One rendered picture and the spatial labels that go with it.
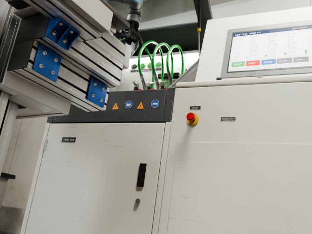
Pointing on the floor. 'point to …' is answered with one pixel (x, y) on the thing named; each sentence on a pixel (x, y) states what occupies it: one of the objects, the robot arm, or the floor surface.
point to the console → (239, 147)
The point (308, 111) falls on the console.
